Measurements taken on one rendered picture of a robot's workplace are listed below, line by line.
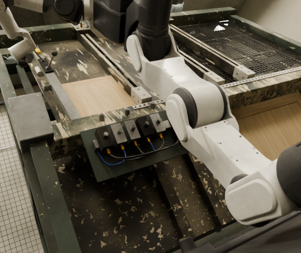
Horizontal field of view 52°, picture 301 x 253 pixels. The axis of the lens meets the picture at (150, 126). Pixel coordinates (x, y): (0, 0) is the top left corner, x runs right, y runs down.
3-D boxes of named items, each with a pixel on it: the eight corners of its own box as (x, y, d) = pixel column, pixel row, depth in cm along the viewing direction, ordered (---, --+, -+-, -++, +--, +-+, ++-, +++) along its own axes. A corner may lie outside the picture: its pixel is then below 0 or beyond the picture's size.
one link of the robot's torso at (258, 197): (344, 191, 74) (315, 142, 78) (287, 221, 66) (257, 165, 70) (287, 208, 92) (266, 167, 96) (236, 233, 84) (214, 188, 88)
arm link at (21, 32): (17, 55, 155) (3, 31, 145) (33, 45, 158) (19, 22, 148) (23, 59, 151) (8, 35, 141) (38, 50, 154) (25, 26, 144)
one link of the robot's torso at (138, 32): (176, 32, 116) (161, 18, 123) (144, 36, 111) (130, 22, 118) (170, 62, 125) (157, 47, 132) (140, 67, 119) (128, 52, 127)
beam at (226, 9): (-11, 50, 213) (-15, 36, 207) (-13, 45, 220) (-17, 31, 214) (234, 19, 304) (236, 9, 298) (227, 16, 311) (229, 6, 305)
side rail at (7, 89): (19, 151, 140) (14, 132, 133) (-9, 58, 216) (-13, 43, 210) (33, 148, 142) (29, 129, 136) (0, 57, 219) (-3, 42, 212)
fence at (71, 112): (73, 127, 146) (72, 121, 144) (31, 53, 213) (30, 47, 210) (83, 125, 148) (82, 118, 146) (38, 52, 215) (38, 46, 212)
